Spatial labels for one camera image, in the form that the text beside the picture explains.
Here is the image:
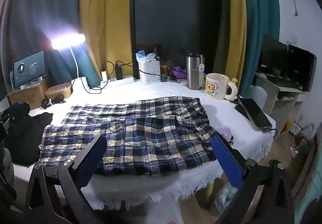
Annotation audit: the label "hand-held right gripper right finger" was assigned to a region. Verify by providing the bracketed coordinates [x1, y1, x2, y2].
[211, 135, 296, 224]

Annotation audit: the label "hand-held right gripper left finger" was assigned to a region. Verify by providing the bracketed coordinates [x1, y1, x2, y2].
[25, 134, 108, 224]

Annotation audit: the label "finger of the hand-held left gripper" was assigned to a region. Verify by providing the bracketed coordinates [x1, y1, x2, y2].
[9, 102, 31, 124]

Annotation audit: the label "blue plaid shirt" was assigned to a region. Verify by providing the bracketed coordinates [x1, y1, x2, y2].
[39, 96, 234, 178]

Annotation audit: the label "black cloth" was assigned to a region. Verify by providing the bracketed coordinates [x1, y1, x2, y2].
[5, 112, 53, 166]

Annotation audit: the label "black tablet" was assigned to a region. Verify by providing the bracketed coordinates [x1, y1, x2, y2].
[12, 49, 48, 89]

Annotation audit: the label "tan lidded container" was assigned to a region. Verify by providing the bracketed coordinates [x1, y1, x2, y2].
[45, 82, 73, 101]

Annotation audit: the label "black smartphone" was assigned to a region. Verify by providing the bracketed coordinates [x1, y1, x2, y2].
[235, 98, 273, 131]

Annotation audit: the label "cream cartoon mug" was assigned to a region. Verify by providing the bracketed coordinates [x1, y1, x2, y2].
[204, 73, 238, 101]

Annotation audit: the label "white power strip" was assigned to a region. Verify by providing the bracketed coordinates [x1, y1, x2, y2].
[101, 75, 134, 88]

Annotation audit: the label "white desk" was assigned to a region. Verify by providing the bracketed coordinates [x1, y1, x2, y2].
[254, 73, 307, 126]

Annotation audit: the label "white desk lamp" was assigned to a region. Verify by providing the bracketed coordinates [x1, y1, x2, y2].
[50, 33, 90, 93]

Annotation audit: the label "black charger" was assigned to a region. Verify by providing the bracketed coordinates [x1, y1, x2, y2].
[115, 63, 124, 80]

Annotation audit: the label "white textured tablecloth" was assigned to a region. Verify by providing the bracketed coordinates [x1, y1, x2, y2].
[12, 78, 276, 211]

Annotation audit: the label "steel tumbler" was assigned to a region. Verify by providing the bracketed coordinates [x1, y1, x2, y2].
[186, 52, 205, 90]

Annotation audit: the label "purple cloth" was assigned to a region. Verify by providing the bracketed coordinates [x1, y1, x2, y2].
[169, 65, 188, 78]

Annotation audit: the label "white plastic basket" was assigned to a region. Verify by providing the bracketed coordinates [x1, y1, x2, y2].
[138, 60, 161, 85]

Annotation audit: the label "teal curtain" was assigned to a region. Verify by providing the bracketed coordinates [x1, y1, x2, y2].
[238, 0, 281, 94]
[0, 0, 101, 89]

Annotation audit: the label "blue tissue packets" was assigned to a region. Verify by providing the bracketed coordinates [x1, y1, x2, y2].
[136, 50, 156, 62]

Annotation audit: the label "black monitor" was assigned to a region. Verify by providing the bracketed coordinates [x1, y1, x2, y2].
[259, 34, 288, 76]
[287, 44, 317, 92]

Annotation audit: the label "yellow curtain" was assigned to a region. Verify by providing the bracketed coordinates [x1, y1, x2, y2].
[79, 0, 135, 89]
[223, 0, 247, 89]

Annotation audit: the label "black cable bundle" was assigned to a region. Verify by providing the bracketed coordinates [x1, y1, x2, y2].
[41, 94, 66, 109]

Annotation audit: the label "black lamp cable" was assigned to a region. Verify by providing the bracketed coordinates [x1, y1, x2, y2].
[89, 61, 115, 94]

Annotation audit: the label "black charger cable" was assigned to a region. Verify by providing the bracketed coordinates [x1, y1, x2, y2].
[122, 61, 161, 75]

